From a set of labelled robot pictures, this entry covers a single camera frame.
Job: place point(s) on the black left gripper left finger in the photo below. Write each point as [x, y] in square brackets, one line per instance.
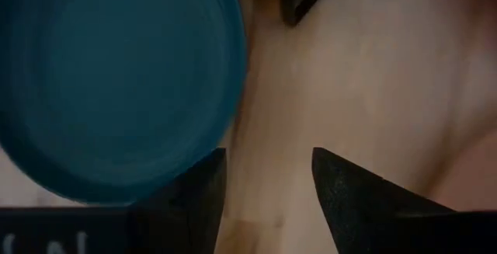
[186, 215]

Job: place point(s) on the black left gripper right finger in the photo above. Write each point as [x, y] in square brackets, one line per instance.
[369, 215]

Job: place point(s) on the teal blue round plate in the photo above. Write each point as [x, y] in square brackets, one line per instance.
[112, 83]

